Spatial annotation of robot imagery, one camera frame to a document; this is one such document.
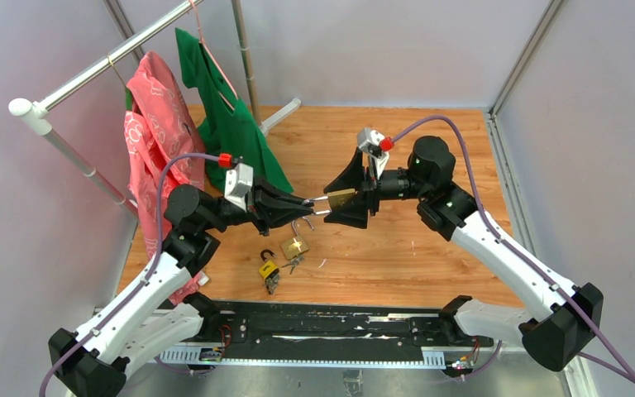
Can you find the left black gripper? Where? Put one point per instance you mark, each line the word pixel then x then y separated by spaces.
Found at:
pixel 262 202

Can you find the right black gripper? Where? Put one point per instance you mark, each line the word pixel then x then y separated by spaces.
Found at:
pixel 358 217

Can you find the brass padlock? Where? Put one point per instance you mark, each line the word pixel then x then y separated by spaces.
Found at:
pixel 294 249
pixel 335 200

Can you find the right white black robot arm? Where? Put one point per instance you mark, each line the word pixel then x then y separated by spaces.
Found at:
pixel 558 317

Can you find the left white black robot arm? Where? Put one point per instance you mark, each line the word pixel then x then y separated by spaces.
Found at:
pixel 99 357

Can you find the yellow black padlock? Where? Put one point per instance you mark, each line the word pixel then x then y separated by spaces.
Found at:
pixel 269 271

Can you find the green garment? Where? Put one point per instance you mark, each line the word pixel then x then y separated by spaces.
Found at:
pixel 228 126

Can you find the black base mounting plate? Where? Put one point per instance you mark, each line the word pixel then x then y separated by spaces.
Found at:
pixel 275 332

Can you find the pink patterned garment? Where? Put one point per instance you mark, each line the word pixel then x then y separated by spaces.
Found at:
pixel 157 127

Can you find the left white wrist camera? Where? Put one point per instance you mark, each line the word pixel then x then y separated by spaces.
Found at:
pixel 238 184

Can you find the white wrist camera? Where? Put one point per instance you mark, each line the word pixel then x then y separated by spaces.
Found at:
pixel 368 141
pixel 238 184

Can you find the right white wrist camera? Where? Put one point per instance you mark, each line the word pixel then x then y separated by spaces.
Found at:
pixel 368 141

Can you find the aluminium frame rail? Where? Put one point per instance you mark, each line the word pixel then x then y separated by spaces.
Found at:
pixel 501 152

